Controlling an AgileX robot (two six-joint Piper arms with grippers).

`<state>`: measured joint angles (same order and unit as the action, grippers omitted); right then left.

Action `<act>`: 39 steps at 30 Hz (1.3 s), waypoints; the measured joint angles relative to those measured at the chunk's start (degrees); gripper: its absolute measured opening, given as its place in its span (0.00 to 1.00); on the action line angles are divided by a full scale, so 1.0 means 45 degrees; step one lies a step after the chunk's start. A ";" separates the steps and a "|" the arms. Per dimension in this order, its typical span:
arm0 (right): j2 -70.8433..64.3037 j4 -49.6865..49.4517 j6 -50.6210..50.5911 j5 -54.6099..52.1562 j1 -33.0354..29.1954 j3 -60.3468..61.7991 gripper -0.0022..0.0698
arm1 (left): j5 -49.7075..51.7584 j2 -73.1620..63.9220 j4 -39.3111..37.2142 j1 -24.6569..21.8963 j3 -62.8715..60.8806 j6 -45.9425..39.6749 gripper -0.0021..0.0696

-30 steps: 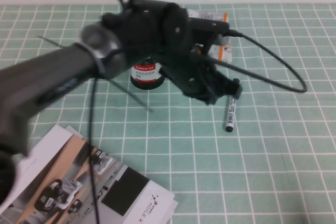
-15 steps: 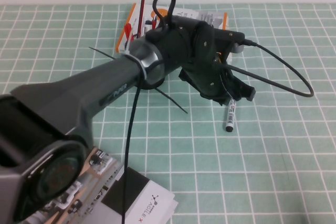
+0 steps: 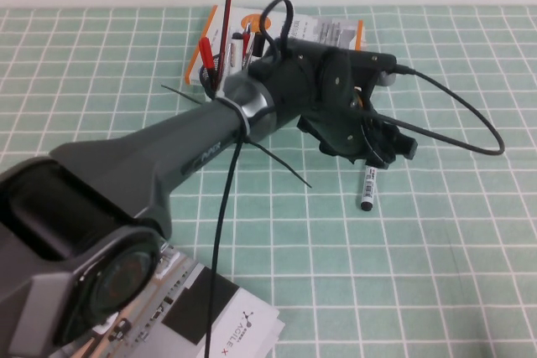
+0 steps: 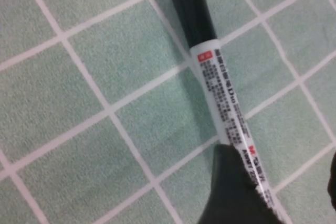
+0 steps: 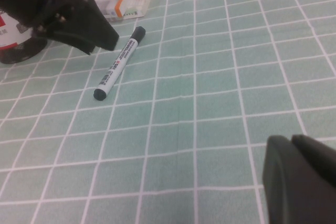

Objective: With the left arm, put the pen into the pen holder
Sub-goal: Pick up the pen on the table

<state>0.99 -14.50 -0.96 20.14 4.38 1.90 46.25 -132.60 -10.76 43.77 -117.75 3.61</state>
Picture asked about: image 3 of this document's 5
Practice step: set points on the white marker with black cap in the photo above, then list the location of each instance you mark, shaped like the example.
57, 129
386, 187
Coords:
259, 45

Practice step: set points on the white marker with dark cap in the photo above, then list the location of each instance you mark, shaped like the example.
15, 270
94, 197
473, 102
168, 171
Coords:
236, 52

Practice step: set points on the green checked tablecloth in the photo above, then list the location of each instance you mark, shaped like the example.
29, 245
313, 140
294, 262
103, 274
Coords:
377, 270

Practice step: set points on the red capped pen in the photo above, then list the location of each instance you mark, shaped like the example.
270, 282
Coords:
204, 50

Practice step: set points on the white orange ROS book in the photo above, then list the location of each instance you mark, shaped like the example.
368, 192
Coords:
335, 31

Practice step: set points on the silver ballpoint pen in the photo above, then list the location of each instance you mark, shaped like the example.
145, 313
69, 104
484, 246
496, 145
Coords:
246, 31

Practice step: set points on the black zip tie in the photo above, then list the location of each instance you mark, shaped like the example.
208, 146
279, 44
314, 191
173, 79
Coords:
184, 93
285, 167

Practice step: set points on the AgileX photo brochure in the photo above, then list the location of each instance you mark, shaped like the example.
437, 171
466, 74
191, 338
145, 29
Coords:
251, 324

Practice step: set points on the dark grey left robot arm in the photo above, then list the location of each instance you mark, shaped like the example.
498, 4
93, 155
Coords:
126, 165

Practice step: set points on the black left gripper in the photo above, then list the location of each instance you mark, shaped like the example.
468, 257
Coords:
348, 136

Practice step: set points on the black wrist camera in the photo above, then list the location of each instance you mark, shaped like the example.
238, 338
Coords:
373, 62

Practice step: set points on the white whiteboard marker black cap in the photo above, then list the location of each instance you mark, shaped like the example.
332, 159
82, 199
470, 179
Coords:
369, 190

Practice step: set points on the red and black pencil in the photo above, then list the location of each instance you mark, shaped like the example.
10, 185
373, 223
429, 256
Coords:
226, 18

